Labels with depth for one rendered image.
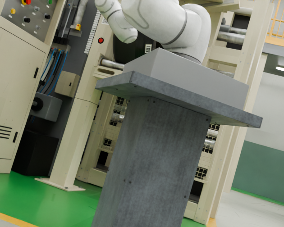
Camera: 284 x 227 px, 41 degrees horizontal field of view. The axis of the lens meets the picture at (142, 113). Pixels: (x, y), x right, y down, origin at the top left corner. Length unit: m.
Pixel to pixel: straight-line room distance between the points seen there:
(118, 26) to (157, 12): 0.66
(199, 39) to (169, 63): 0.24
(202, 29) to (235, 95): 0.29
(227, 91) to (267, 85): 10.51
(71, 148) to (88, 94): 0.40
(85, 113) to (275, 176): 9.42
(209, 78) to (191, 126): 0.19
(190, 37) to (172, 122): 0.32
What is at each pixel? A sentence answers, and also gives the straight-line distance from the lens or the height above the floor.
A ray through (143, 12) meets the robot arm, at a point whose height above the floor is 0.87.
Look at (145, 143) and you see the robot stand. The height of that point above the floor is 0.45.
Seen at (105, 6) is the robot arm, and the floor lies 1.06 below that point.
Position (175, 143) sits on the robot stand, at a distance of 1.37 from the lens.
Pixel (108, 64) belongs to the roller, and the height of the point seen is 0.89.
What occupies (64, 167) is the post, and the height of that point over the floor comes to 0.14.
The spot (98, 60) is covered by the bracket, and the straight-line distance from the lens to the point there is 2.62.
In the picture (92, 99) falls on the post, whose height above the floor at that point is 0.64.
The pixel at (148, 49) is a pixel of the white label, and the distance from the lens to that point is 2.48.
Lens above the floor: 0.44
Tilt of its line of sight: 4 degrees up
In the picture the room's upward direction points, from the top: 17 degrees clockwise
